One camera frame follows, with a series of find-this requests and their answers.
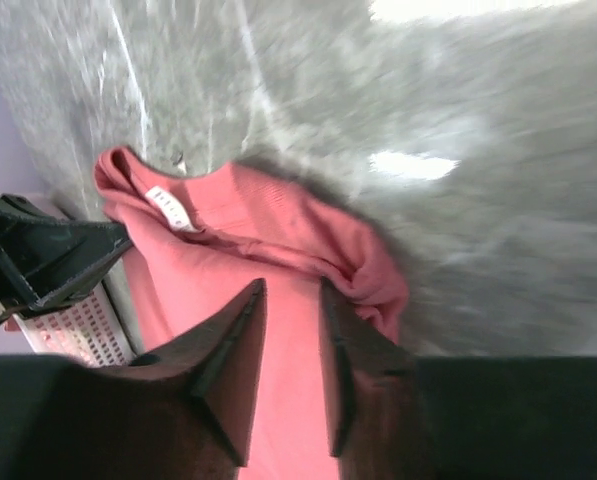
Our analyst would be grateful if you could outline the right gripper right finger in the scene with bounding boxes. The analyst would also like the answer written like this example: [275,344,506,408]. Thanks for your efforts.
[319,280,597,479]

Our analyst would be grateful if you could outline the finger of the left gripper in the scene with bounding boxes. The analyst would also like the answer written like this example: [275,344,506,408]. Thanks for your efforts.
[0,194,132,318]

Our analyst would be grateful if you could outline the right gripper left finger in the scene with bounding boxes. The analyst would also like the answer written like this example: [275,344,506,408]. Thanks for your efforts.
[0,279,266,479]

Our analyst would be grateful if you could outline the dark red t-shirt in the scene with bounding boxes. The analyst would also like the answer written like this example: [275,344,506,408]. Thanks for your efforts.
[94,147,408,479]

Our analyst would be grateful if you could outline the salmon pink t-shirt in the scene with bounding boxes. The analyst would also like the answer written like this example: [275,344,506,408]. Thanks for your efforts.
[4,318,21,332]

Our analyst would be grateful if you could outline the white plastic basket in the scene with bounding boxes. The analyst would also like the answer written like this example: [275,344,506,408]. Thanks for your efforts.
[13,282,134,367]

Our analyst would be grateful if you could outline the folded white t-shirt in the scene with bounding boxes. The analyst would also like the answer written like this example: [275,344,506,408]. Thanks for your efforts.
[368,0,575,24]

